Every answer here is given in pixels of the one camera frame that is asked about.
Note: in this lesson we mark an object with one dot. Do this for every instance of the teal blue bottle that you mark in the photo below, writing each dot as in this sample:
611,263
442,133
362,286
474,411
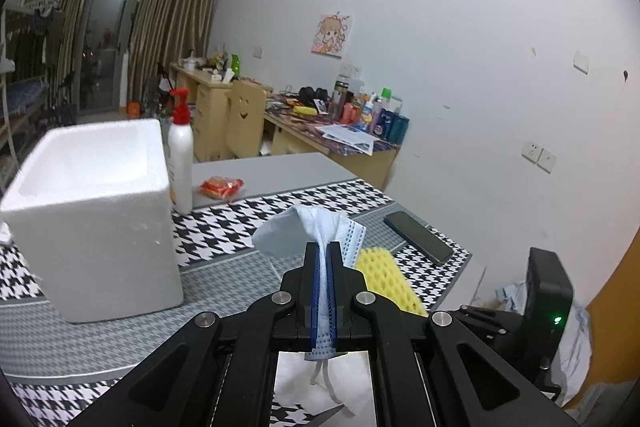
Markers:
401,129

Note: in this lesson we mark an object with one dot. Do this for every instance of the wooden desk with patterned top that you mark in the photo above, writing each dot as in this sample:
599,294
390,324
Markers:
360,162

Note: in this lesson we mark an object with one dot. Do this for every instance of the dark water bottle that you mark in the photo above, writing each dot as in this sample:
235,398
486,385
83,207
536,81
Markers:
340,99

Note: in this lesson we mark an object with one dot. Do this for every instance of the brown curtain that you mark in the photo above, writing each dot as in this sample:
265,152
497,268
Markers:
175,7
67,7

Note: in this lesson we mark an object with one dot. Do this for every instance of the wooden chair with smiley cutout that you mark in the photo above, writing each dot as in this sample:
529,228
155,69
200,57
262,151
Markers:
245,117

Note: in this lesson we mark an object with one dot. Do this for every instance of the white wall socket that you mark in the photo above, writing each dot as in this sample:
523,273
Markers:
547,160
530,151

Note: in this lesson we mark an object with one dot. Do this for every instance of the black bag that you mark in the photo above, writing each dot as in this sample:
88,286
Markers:
312,96

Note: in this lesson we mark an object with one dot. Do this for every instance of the houndstooth tablecloth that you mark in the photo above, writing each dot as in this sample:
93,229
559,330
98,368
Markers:
225,227

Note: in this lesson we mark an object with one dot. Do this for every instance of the red snack packet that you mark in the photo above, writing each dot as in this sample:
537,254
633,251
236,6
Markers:
220,187

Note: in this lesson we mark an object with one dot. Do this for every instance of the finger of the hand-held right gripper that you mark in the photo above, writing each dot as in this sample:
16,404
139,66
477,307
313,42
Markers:
492,324

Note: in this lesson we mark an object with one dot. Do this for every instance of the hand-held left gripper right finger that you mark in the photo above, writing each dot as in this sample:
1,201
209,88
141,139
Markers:
334,287

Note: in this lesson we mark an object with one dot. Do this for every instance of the yellow object on desk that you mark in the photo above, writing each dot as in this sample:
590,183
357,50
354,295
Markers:
305,110

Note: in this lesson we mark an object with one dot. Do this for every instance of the yellow foam sponge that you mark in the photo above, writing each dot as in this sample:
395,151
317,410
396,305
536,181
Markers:
385,272

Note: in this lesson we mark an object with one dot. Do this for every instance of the white metal bunk bed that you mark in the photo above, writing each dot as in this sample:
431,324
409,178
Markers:
10,107

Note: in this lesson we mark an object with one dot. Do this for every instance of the white paper sheets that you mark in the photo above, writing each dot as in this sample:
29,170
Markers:
347,136

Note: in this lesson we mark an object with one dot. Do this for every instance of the glass balcony door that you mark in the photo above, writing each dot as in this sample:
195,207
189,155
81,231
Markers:
107,42

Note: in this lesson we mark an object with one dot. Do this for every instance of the white foam box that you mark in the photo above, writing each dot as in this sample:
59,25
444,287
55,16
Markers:
100,232

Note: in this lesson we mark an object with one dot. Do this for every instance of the plain wooden desk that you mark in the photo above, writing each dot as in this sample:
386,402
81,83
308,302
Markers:
200,107

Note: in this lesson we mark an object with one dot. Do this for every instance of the cartoon wall poster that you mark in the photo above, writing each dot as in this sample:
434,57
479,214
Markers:
332,34

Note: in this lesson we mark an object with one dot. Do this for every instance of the hanging dark clothes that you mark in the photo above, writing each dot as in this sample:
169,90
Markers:
37,32

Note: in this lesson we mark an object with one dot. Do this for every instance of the white pump bottle red top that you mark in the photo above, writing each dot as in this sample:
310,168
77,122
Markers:
180,167

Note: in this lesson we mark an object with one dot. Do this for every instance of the double wall socket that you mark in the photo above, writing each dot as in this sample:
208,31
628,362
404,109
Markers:
350,71

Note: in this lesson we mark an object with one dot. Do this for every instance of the blue face mask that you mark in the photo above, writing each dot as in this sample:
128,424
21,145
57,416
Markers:
320,222

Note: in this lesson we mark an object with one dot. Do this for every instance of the dark blue bottle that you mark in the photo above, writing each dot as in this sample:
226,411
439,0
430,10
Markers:
384,124

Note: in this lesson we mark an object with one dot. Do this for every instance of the light blue cloth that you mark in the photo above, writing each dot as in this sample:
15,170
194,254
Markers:
575,347

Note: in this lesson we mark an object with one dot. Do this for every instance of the white bottle with green cap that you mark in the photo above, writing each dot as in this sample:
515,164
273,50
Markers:
391,99

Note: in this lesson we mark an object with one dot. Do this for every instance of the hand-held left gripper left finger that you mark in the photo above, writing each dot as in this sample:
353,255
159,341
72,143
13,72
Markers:
313,287

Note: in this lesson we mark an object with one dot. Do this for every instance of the black smartphone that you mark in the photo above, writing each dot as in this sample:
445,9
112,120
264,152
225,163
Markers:
417,237

